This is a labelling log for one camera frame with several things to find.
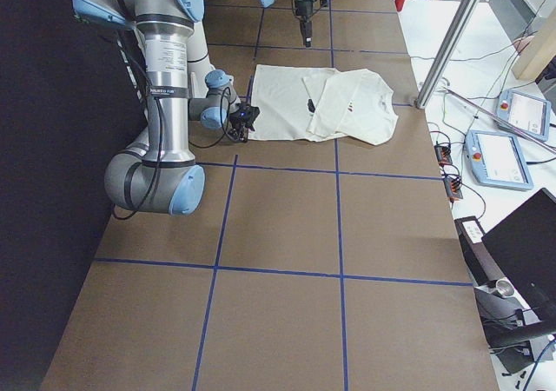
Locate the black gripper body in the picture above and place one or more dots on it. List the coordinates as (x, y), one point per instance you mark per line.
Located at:
(238, 129)
(302, 8)

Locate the white long-sleeve printed shirt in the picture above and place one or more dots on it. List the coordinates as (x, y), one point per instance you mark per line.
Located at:
(319, 104)

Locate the white central pillar with base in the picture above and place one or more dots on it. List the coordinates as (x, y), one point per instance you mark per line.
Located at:
(199, 64)

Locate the reacher grabber stick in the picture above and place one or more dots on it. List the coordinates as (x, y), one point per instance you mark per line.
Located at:
(499, 120)

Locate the teach pendant near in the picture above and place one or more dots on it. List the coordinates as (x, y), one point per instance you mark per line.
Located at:
(496, 160)

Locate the teach pendant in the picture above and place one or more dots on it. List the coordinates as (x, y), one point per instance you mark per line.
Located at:
(496, 160)
(528, 113)

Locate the wooden beam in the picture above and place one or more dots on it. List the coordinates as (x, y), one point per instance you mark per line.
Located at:
(541, 50)

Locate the teach pendant far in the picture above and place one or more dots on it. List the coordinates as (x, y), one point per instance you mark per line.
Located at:
(528, 113)

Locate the black box with label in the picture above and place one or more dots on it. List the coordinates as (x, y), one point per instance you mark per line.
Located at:
(480, 263)

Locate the black laptop monitor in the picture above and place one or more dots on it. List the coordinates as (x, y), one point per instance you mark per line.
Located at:
(523, 246)

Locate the metal cup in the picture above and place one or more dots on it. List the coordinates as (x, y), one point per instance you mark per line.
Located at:
(501, 288)

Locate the aluminium frame post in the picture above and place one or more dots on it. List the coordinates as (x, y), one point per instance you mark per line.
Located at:
(461, 19)

